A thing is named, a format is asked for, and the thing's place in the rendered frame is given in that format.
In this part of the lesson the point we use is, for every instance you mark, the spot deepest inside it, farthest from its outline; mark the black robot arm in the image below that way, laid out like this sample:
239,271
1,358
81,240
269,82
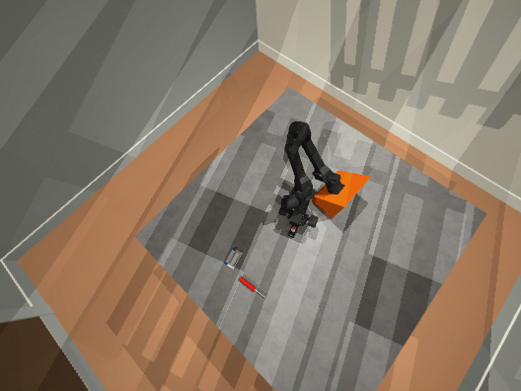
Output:
302,134

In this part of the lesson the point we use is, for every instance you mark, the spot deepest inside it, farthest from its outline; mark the red-handled screwdriver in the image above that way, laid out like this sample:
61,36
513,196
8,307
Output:
249,285

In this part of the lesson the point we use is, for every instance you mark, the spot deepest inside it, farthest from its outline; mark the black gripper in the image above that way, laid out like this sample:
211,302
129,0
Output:
312,220

